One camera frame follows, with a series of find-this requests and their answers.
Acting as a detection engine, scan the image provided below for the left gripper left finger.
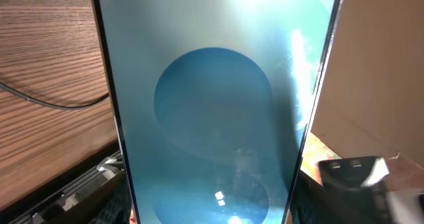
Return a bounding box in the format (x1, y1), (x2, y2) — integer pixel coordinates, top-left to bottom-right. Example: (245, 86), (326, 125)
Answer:
(59, 171), (131, 224)

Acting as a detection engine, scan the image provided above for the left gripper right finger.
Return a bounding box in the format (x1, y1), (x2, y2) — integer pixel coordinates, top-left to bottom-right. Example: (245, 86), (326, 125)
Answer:
(290, 171), (391, 224)

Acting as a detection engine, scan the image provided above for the blue Galaxy smartphone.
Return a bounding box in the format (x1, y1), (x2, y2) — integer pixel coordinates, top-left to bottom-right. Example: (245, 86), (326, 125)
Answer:
(91, 0), (343, 223)

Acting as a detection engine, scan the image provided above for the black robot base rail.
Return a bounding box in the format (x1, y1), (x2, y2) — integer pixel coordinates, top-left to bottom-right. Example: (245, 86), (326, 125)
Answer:
(1, 140), (120, 224)

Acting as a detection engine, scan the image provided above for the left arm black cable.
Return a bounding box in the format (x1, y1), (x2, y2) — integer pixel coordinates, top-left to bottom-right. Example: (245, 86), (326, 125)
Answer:
(0, 82), (110, 111)

